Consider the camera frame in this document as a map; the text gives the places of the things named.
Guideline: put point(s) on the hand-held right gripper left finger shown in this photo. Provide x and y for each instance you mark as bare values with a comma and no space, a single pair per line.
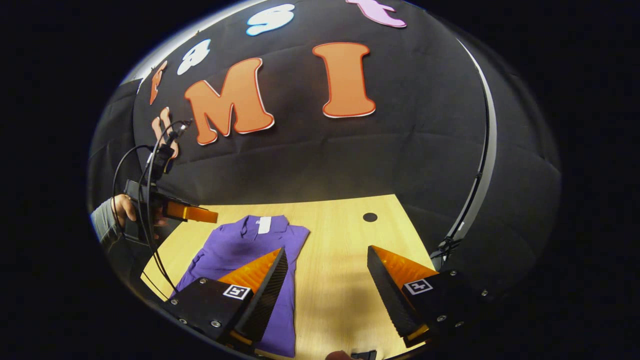
267,300

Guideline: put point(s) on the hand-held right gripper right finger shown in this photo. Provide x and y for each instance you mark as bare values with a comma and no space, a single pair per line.
387,300

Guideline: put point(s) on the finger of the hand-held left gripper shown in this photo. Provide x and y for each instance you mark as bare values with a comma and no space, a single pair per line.
197,214

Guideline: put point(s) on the purple polo shirt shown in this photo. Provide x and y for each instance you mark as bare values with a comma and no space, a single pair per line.
230,250

